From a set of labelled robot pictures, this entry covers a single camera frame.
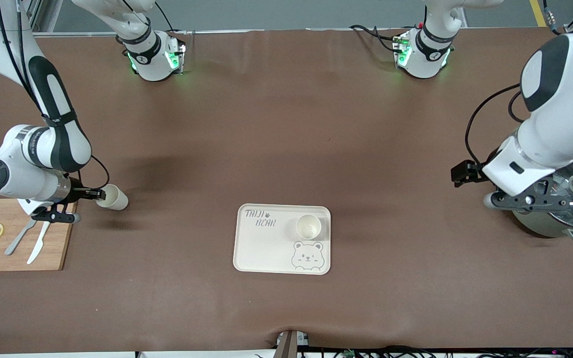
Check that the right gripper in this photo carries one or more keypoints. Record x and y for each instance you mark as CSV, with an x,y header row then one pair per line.
x,y
78,193

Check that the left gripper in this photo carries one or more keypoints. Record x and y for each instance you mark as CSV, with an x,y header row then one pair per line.
x,y
466,172

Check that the white IKEA cup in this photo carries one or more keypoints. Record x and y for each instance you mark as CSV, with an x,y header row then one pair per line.
x,y
309,226
115,198

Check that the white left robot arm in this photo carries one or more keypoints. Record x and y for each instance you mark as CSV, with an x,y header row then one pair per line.
x,y
560,114

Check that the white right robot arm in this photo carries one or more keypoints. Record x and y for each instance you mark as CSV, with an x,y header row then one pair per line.
x,y
23,169

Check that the cream tray with bear print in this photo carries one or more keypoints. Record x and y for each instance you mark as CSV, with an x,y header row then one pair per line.
x,y
266,248

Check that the white plastic knife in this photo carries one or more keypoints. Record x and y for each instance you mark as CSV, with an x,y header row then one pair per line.
x,y
39,243

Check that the grey plastic knife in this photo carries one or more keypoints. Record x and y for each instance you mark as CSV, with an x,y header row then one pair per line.
x,y
18,241

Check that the grey electric cooking pot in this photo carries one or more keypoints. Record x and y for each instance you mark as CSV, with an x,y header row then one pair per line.
x,y
540,226

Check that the aluminium frame profile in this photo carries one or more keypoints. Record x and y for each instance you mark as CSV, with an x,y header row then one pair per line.
x,y
35,17

